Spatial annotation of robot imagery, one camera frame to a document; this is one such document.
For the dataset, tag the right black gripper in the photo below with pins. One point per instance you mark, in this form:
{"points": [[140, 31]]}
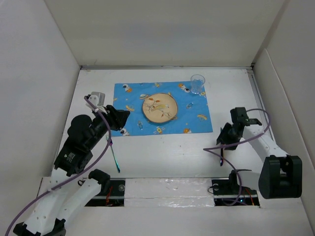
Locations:
{"points": [[223, 134]]}

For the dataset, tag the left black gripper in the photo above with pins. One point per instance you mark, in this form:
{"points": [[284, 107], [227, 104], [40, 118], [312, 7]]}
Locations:
{"points": [[116, 117]]}

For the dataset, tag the iridescent knife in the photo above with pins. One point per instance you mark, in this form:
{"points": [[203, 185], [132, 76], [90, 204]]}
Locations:
{"points": [[221, 156]]}

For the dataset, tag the blue space-print cloth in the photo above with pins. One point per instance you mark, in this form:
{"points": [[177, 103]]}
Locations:
{"points": [[193, 112]]}

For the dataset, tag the round bird-pattern plate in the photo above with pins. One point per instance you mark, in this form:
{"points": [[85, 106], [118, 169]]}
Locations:
{"points": [[160, 108]]}

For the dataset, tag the clear drinking glass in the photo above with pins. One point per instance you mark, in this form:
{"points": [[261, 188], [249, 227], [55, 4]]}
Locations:
{"points": [[196, 83]]}

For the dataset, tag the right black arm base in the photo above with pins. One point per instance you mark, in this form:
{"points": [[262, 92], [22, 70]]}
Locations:
{"points": [[226, 190]]}

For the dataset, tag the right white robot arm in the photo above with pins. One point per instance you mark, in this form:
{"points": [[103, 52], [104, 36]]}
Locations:
{"points": [[281, 173]]}

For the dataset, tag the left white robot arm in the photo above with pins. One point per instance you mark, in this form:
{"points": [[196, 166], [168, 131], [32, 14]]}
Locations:
{"points": [[73, 183]]}

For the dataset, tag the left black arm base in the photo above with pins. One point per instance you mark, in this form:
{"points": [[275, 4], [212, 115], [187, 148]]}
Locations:
{"points": [[114, 196]]}

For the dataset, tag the iridescent fork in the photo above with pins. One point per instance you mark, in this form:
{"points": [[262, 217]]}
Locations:
{"points": [[113, 153]]}

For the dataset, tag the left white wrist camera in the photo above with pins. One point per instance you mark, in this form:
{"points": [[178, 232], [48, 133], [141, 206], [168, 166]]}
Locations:
{"points": [[96, 101]]}

